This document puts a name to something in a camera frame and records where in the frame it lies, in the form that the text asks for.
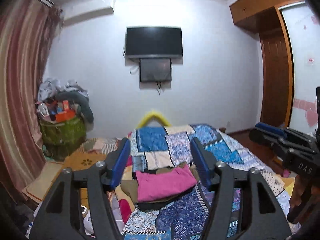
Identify large wall television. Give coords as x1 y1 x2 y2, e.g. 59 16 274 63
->
125 27 183 59

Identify white air conditioner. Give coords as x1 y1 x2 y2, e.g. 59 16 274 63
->
63 0 114 27

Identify striped maroon curtain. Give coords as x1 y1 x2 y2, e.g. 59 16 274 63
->
1 0 61 202

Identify blue patchwork quilt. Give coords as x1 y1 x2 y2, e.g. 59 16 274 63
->
112 125 294 239

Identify green laundry basket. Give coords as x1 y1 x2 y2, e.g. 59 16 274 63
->
40 116 86 161

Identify orange box in basket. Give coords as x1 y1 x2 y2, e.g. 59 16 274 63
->
55 110 76 123

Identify pink pants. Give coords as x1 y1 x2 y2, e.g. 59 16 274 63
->
136 165 197 203

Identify black garment under olive pants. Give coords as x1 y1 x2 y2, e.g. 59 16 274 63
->
135 194 183 212

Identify wooden lap desk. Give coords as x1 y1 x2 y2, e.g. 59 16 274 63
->
62 152 106 171

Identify olive green pants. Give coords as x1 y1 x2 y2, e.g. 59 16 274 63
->
120 162 199 204

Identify grey pillow on basket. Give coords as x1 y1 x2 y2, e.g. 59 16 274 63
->
54 91 94 124

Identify small wall monitor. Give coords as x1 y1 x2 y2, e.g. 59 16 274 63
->
139 58 172 82

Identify yellow hoop behind bed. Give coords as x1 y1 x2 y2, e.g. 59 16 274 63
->
136 110 172 129

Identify wooden wardrobe with sliding doors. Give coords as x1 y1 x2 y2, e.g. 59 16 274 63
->
228 0 319 134

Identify brown wooden door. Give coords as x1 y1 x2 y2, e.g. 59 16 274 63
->
260 29 289 127

